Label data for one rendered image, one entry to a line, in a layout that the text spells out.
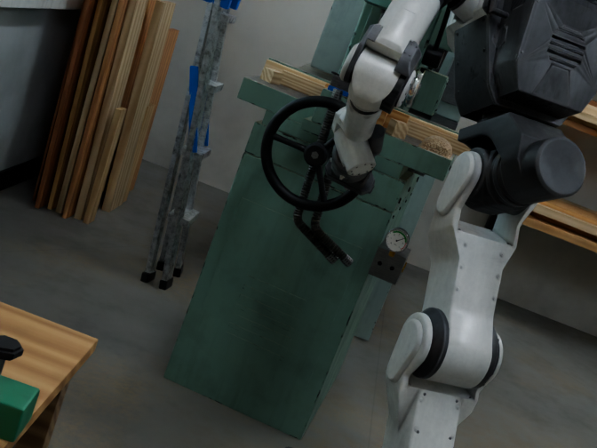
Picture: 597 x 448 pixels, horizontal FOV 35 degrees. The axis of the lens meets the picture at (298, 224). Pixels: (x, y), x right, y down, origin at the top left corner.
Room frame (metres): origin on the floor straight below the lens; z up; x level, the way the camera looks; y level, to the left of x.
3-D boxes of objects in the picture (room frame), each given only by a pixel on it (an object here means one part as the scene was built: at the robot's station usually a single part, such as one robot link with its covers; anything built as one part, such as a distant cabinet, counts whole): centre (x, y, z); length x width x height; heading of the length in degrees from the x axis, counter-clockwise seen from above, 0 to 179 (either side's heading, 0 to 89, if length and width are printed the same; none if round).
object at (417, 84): (2.76, -0.17, 1.02); 0.12 x 0.03 x 0.12; 171
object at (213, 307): (2.77, -0.05, 0.35); 0.58 x 0.45 x 0.71; 171
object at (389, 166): (2.59, -0.02, 0.82); 0.40 x 0.21 x 0.04; 81
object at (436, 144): (2.53, -0.27, 0.92); 0.14 x 0.09 x 0.04; 171
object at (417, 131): (2.64, -0.11, 0.92); 0.62 x 0.02 x 0.04; 81
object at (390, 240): (2.41, -0.26, 0.65); 0.06 x 0.04 x 0.08; 81
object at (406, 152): (2.55, -0.03, 0.87); 0.61 x 0.30 x 0.06; 81
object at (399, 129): (2.50, -0.16, 0.92); 0.04 x 0.03 x 0.04; 123
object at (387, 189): (2.77, -0.05, 0.76); 0.57 x 0.45 x 0.09; 171
